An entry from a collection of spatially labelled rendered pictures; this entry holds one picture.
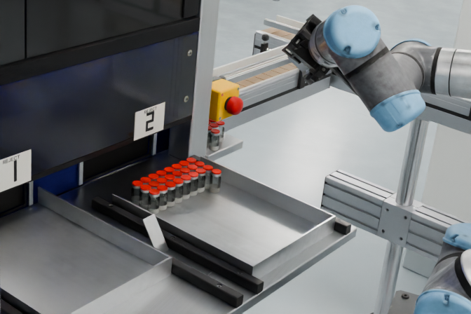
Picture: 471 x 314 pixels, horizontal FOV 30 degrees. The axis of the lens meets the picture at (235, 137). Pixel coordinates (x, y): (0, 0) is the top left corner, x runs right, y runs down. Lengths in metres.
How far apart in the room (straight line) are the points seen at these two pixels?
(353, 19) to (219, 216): 0.59
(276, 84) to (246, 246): 0.76
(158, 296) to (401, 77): 0.53
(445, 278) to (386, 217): 1.24
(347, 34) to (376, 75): 0.08
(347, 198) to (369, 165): 1.46
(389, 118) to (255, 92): 0.96
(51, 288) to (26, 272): 0.06
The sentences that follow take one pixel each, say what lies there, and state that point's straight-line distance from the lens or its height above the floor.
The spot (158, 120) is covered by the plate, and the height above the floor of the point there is 1.02.
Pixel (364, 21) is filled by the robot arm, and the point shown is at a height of 1.38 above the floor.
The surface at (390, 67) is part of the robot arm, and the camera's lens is 1.29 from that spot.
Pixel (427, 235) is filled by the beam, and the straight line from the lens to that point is 2.57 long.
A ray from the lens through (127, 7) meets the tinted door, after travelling 1.63.
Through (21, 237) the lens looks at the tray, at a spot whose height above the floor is 0.88.
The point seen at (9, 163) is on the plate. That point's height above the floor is 1.04.
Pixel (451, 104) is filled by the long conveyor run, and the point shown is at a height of 0.91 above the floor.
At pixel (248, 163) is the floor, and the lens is 3.96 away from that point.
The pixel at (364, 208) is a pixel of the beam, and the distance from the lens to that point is 2.64.
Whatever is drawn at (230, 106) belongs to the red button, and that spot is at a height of 1.00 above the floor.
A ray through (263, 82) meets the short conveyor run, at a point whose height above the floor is 0.93.
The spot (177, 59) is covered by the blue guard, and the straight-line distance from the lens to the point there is 1.76.
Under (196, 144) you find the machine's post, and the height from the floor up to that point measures 0.92.
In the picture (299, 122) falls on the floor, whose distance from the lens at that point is 4.47.
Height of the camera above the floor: 1.72
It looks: 24 degrees down
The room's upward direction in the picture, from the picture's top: 6 degrees clockwise
